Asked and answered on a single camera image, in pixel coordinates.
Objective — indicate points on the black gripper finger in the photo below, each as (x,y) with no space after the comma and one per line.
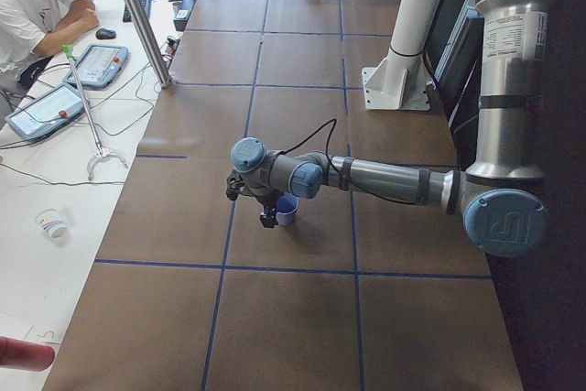
(268,219)

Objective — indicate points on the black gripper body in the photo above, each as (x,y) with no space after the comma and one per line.
(265,202)

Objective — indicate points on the light blue plastic cup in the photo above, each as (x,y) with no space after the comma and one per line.
(286,209)

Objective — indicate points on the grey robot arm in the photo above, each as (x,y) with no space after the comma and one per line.
(496,195)

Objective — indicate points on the white paper cup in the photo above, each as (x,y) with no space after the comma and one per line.
(52,223)

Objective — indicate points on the grabber reach tool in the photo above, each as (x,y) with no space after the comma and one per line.
(103,153)

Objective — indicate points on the white column base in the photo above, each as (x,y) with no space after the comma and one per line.
(398,82)

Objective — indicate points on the far teach pendant tablet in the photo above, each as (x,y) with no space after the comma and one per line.
(98,65)

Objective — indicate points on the teach pendant tablet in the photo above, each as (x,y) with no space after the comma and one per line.
(46,114)
(98,65)

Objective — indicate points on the near teach pendant tablet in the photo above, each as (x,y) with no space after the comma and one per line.
(46,114)

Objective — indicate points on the black computer mouse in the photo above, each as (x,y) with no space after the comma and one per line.
(105,33)

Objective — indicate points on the red cylinder bottle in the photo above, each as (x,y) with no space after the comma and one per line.
(22,355)

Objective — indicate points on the person in white shirt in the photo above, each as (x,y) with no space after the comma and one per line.
(36,30)

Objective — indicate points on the aluminium frame post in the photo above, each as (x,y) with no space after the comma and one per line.
(149,42)

